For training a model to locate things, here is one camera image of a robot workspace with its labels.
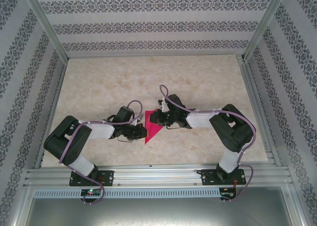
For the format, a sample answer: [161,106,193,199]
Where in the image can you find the pink paper sheet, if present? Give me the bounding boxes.
[143,109,164,144]

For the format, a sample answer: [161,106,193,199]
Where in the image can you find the grey sheet metal panel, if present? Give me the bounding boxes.
[9,186,307,226]

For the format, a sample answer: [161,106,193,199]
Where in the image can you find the aluminium mounting rail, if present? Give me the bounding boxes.
[23,163,294,187]

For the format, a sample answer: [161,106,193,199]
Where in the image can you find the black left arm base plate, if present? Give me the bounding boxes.
[69,170,115,187]

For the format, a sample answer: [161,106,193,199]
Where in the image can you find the slotted grey cable duct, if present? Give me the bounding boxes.
[33,187,221,199]

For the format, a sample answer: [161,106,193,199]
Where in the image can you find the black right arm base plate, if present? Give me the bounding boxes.
[201,169,246,186]

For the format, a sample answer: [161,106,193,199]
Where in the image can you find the aluminium side rail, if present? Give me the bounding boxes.
[236,55,282,166]
[34,58,68,169]

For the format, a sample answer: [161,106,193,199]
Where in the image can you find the aluminium frame post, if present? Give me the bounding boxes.
[21,0,69,60]
[242,0,289,60]

